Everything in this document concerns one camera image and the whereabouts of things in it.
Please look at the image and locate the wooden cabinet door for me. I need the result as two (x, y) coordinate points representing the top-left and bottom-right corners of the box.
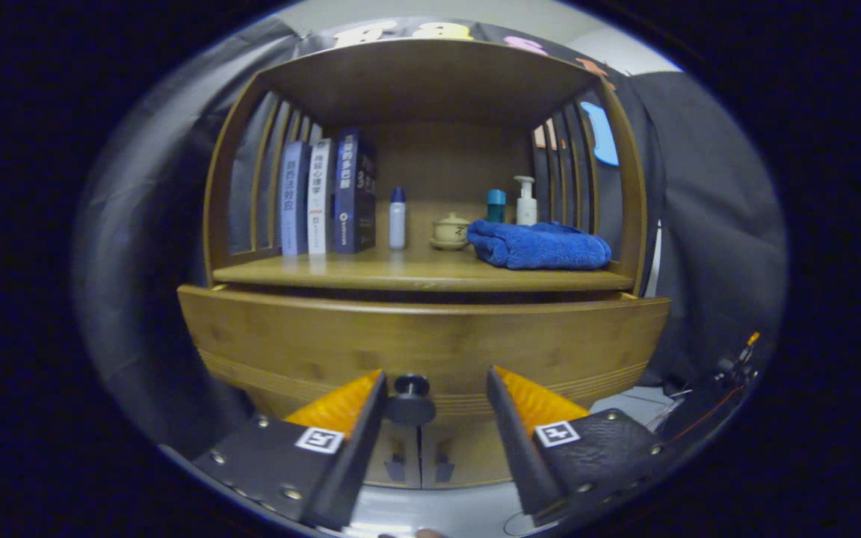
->
(367, 422), (422, 490)
(422, 418), (521, 490)

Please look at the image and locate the light blue book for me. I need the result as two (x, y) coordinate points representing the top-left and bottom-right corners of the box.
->
(280, 140), (313, 257)

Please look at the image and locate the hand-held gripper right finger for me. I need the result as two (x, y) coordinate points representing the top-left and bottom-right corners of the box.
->
(486, 365), (667, 528)

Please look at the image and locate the white bottle with blue cap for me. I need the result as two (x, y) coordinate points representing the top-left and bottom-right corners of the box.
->
(389, 187), (407, 250)

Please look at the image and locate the folded blue towel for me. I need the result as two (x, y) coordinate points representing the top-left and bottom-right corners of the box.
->
(466, 219), (612, 271)

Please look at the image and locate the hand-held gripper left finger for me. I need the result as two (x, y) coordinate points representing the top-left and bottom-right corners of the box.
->
(191, 368), (389, 531)

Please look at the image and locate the black equipment with orange tip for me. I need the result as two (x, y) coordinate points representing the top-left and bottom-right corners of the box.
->
(662, 331), (764, 442)

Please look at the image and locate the white pump bottle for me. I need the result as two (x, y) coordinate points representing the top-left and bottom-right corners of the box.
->
(513, 175), (538, 226)

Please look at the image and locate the black backdrop cloth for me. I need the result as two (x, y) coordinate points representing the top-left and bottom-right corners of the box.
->
(72, 19), (790, 449)

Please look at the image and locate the wooden countertop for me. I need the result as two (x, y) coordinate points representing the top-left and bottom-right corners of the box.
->
(212, 243), (635, 294)

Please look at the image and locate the dark blue book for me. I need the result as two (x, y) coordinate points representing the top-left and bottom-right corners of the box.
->
(333, 127), (377, 255)

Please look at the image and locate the wooden drawer with black knob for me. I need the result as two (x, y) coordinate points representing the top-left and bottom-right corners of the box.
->
(176, 284), (672, 427)

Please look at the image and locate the white book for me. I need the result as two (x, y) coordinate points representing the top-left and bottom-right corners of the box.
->
(307, 137), (338, 256)

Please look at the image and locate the wooden cabinet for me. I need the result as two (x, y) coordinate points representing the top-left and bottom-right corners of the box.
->
(176, 37), (672, 490)

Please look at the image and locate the beige lidded tea cup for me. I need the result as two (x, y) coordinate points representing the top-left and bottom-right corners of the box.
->
(429, 212), (472, 251)

